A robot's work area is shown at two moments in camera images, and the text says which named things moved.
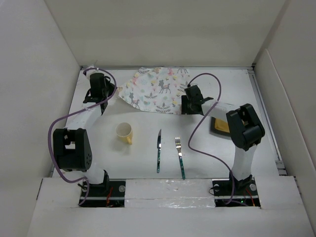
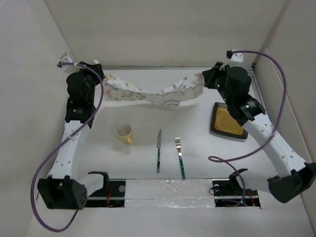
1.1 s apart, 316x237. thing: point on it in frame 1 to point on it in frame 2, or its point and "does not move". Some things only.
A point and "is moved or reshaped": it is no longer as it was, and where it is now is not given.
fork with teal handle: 177,141 does not move
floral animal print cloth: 158,90 is moved or reshaped
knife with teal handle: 159,144 does not move
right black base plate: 228,193 does not move
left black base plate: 111,193 does not move
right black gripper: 184,108 to 210,74
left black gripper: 111,86 to 97,67
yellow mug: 124,132 does not move
